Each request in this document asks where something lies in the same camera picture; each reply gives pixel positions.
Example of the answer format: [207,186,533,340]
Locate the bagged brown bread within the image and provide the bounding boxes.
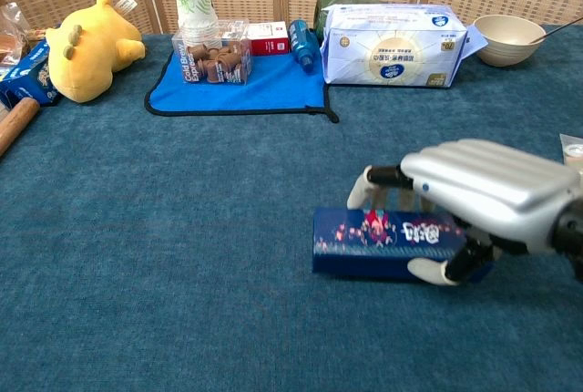
[0,2,36,69]

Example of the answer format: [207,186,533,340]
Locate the grey blue glasses pouch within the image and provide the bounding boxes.
[312,207,496,284]

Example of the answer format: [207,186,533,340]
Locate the blue cloth mat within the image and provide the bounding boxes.
[144,47,341,124]

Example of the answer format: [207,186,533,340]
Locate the small blue bottle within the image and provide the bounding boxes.
[289,19,320,74]

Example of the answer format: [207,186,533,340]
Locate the beige bowl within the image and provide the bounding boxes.
[472,15,547,67]

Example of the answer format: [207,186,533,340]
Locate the blue cookie box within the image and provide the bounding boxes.
[0,38,63,108]

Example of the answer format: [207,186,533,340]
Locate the stack of paper cups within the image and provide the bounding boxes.
[171,0,220,42]

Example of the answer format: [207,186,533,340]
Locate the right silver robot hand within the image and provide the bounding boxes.
[346,138,582,287]

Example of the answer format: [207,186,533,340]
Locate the red and white box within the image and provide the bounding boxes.
[245,21,292,56]

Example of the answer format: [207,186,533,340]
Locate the wooden rolling pin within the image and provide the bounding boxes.
[0,97,42,159]

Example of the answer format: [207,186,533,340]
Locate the small brown box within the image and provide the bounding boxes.
[171,20,253,86]

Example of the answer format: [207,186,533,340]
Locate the bagged white cloth package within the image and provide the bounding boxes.
[558,132,583,169]

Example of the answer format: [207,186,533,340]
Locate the green spray bottle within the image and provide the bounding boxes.
[313,0,384,42]

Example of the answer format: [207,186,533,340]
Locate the yellow plush toy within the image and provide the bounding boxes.
[44,0,147,104]

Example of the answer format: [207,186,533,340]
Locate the metal spoon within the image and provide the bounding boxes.
[527,17,583,45]

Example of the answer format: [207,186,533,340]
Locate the white wet wipes pack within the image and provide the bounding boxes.
[320,3,470,88]

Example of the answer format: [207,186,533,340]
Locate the teal table cloth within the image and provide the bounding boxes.
[0,22,583,392]

